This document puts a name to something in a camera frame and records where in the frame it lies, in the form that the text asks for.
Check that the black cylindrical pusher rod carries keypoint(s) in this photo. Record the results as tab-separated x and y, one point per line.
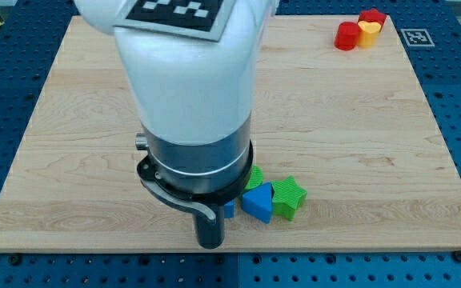
210	235

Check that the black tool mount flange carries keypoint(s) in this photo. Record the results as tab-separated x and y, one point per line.
202	195

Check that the blue cube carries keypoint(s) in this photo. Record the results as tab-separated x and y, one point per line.
229	209

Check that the fiducial marker on arm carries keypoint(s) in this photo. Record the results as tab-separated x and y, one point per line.
202	19

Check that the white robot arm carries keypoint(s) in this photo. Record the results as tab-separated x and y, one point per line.
191	69

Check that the green circle block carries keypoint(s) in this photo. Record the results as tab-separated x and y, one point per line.
255	179

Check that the blue triangle block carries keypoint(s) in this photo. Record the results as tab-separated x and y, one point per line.
258	202

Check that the green star block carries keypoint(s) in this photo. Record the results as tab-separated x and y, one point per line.
288	197

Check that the wooden board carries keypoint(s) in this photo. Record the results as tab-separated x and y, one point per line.
353	128

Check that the red cylinder block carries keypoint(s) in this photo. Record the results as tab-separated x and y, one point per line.
347	36

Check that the yellow heart block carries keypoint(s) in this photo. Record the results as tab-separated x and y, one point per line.
368	34

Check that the red star block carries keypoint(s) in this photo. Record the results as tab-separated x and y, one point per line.
371	20

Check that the fiducial marker on table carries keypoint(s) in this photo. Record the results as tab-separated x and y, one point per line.
416	37

